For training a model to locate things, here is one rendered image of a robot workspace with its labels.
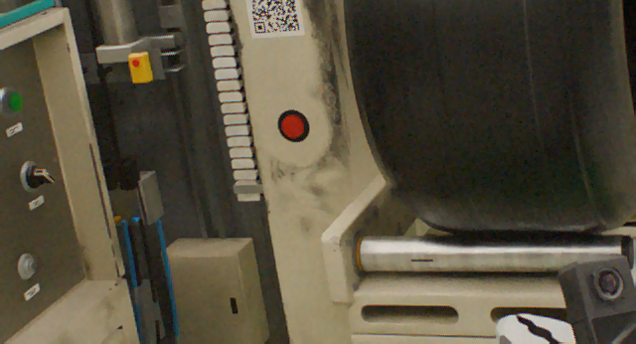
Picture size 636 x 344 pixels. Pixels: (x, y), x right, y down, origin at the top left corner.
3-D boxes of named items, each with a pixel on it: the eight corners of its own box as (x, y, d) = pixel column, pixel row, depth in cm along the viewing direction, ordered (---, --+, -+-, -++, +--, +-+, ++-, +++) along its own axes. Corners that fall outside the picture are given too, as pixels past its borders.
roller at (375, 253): (354, 276, 164) (349, 244, 162) (365, 262, 167) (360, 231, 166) (630, 278, 150) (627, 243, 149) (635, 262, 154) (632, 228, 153)
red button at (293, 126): (283, 138, 169) (279, 116, 168) (288, 134, 170) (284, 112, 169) (304, 137, 168) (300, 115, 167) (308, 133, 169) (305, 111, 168)
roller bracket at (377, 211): (330, 307, 162) (318, 236, 159) (417, 196, 197) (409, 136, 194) (354, 307, 161) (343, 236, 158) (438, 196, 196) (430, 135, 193)
